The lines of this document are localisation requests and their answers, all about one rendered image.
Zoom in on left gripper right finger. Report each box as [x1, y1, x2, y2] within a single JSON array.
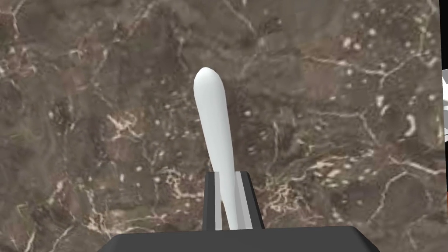
[[234, 171, 265, 231]]

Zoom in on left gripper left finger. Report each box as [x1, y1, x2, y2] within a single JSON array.
[[202, 171, 223, 231]]

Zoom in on white rounded handle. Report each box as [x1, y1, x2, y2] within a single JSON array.
[[193, 66, 240, 231]]

